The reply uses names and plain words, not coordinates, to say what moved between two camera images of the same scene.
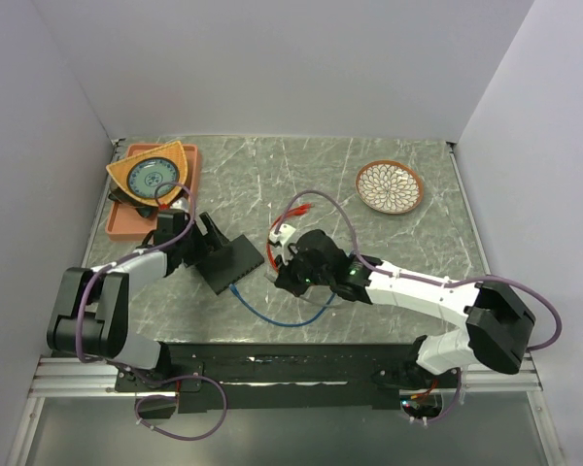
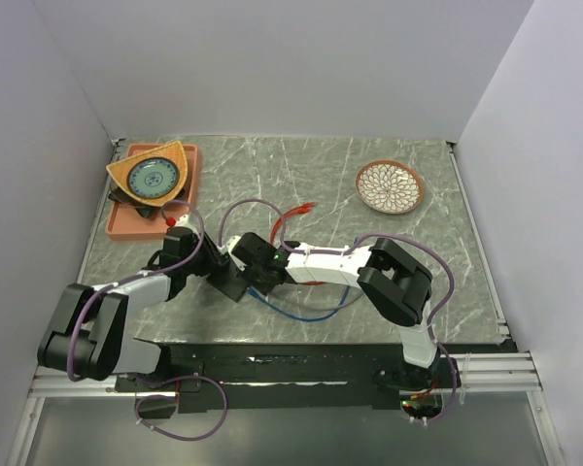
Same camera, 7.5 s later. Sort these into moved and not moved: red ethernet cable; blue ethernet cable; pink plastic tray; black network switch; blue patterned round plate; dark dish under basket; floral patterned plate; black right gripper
Moved: blue ethernet cable; black network switch; black right gripper
Not moved: floral patterned plate; pink plastic tray; red ethernet cable; blue patterned round plate; dark dish under basket
